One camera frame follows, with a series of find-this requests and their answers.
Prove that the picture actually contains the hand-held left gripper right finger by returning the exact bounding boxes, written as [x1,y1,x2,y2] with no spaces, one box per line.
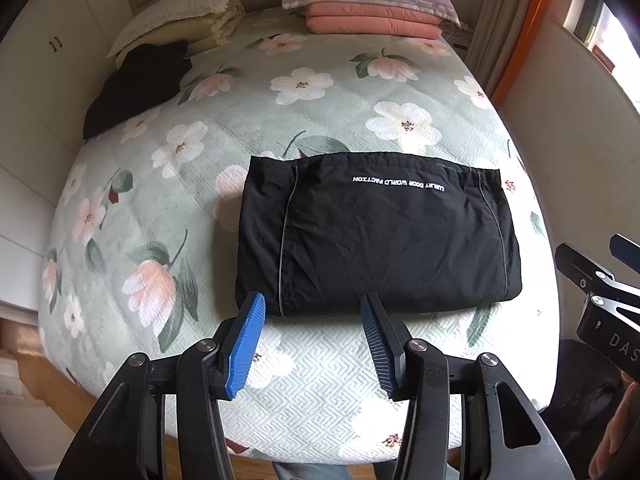
[360,292,576,480]

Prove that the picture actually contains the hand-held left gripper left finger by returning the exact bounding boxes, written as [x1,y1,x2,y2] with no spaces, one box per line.
[52,291,267,480]

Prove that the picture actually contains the orange window frame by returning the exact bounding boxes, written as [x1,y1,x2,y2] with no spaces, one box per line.
[492,0,577,106]

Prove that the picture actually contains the bed with floral bedspread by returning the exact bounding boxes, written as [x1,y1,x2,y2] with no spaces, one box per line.
[37,0,561,461]

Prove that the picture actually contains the beige folded quilt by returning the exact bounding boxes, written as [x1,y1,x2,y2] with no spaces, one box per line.
[145,0,246,55]

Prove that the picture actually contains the window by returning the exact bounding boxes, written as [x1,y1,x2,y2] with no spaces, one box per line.
[565,0,640,91]

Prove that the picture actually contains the beige curtain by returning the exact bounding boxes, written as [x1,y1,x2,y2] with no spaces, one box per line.
[465,0,543,96]

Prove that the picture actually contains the black jacket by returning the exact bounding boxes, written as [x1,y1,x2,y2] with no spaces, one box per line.
[235,152,523,318]

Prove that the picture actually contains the person's right hand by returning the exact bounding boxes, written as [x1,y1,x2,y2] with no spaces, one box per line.
[589,372,640,480]

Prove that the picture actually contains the black folded garment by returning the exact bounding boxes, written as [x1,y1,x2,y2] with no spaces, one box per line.
[82,42,193,140]

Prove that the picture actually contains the white floral pillow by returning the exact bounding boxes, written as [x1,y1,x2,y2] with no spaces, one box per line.
[106,0,243,58]

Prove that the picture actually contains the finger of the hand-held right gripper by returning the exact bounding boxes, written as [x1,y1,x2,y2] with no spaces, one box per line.
[609,233,640,281]
[555,242,616,294]

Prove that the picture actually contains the white wardrobe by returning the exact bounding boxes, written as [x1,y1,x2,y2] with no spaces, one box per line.
[0,0,131,211]

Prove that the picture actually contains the person's pants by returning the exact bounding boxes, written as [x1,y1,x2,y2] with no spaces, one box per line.
[272,460,351,480]

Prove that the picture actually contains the pink folded blanket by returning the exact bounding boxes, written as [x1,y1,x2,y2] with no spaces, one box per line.
[306,2,443,40]

